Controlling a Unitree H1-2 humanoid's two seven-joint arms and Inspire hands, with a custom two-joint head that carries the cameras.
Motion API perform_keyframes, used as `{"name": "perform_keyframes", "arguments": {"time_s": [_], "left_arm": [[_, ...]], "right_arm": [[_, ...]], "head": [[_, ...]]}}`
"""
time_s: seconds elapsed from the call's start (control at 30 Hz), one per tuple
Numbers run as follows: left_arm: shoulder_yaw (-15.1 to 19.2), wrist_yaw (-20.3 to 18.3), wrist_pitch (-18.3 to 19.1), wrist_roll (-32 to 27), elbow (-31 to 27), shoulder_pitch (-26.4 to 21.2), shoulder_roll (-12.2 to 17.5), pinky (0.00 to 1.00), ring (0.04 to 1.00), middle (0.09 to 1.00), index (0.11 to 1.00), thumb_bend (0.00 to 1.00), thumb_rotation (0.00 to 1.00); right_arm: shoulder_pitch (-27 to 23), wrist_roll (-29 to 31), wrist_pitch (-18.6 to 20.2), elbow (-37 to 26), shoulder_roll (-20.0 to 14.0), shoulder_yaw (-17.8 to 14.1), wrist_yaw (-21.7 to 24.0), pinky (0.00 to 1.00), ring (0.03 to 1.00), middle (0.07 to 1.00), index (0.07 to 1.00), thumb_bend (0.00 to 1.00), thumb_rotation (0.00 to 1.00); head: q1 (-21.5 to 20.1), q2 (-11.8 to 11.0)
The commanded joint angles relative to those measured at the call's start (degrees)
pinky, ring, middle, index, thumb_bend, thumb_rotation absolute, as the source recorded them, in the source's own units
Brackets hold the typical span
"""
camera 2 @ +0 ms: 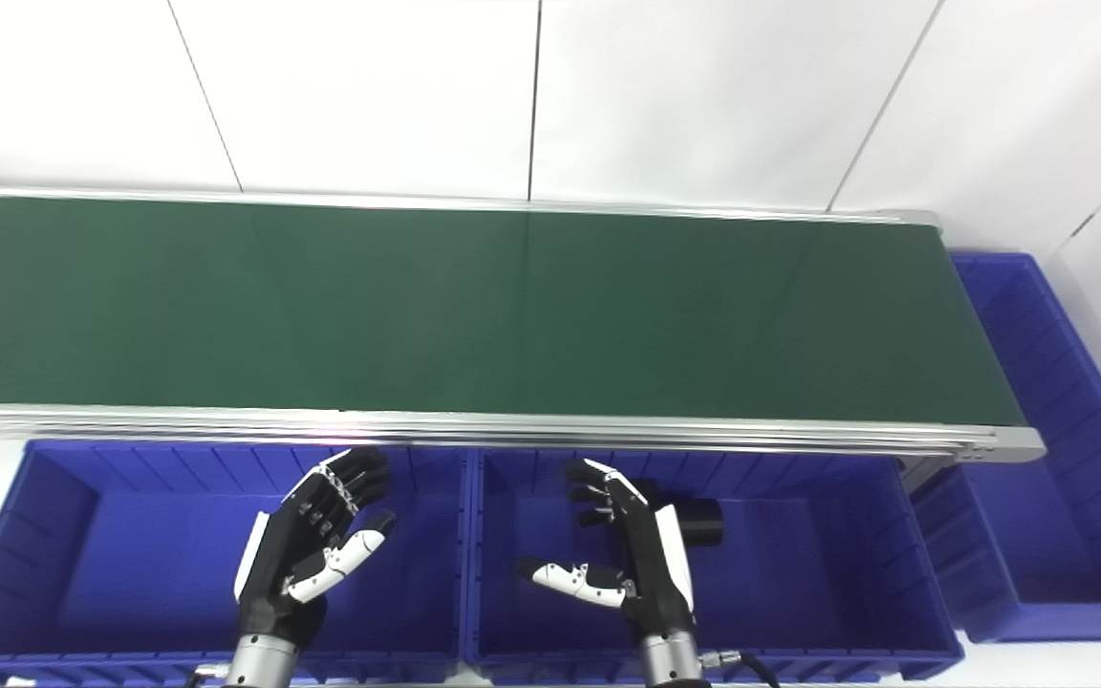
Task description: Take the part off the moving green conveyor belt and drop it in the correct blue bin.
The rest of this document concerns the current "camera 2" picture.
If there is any black cylindrical part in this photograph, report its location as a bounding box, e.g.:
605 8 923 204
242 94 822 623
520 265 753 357
632 481 725 551

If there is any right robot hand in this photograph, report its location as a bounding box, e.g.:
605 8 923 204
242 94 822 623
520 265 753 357
517 459 698 639

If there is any green conveyor belt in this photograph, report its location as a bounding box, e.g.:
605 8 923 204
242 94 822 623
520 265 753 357
0 184 1047 492
0 196 1027 427

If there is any blue plastic bin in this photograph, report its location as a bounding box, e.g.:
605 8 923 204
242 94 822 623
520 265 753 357
0 440 471 687
463 449 964 685
909 251 1101 644

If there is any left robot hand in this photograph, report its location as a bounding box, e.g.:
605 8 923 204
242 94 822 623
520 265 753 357
235 447 398 639

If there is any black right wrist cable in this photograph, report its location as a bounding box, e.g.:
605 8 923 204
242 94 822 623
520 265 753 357
699 648 782 688

